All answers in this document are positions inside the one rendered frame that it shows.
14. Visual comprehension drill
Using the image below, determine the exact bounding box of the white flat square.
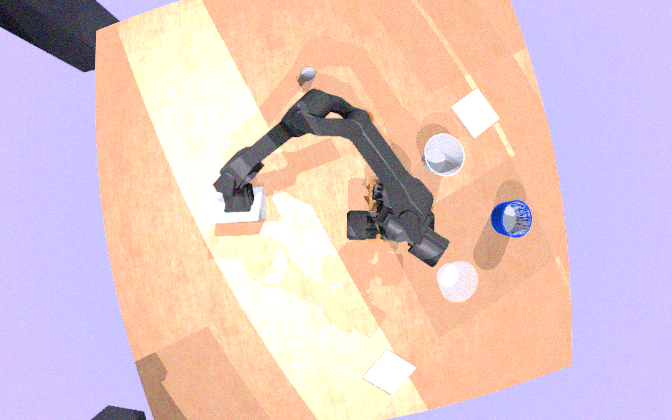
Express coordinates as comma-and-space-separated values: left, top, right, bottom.
451, 88, 499, 138
363, 349, 416, 394

